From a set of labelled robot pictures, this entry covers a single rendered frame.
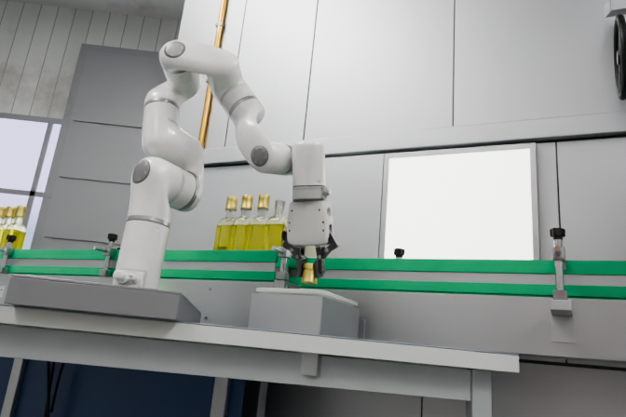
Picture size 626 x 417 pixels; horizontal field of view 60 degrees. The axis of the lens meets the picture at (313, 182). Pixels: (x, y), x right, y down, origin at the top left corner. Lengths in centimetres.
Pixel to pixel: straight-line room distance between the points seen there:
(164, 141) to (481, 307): 82
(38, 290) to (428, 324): 84
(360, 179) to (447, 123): 31
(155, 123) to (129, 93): 319
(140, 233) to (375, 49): 105
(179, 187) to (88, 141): 319
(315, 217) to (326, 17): 103
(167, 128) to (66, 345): 51
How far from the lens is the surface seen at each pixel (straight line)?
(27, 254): 207
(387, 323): 138
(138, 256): 122
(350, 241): 164
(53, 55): 493
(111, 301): 112
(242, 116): 130
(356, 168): 171
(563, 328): 131
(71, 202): 433
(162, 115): 135
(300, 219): 122
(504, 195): 158
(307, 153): 121
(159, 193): 125
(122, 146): 436
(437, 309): 135
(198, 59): 135
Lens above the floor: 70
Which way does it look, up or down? 18 degrees up
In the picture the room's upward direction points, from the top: 5 degrees clockwise
